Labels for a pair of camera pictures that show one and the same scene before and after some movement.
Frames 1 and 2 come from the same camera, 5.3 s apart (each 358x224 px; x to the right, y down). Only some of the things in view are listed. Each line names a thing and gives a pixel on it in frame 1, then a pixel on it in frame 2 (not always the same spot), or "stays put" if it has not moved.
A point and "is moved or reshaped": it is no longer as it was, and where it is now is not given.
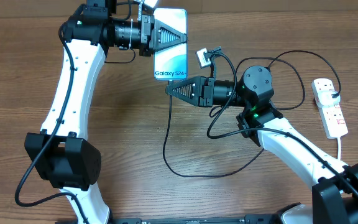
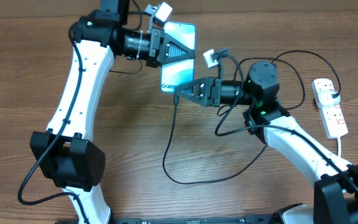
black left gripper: x=151 y=41 -> x=157 y=35
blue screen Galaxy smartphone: x=171 y=63 is moved or reshaped
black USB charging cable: x=262 y=150 -> x=199 y=182
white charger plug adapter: x=325 y=99 stays put
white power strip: x=332 y=116 stays put
